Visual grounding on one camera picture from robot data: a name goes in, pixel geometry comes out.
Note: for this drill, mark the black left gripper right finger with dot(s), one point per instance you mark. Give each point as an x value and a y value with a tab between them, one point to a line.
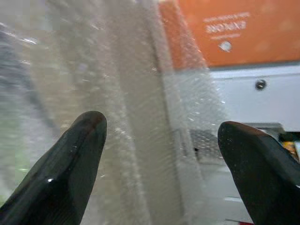
264	178

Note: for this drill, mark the grey metal panel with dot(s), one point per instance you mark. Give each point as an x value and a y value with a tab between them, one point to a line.
234	100

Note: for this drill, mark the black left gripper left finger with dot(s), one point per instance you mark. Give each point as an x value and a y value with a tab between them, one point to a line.
58	173

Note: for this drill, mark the silver round screw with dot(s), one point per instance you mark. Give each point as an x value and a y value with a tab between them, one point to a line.
260	84

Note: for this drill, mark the orange cardboard box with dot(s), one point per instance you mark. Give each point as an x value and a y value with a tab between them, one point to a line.
257	51

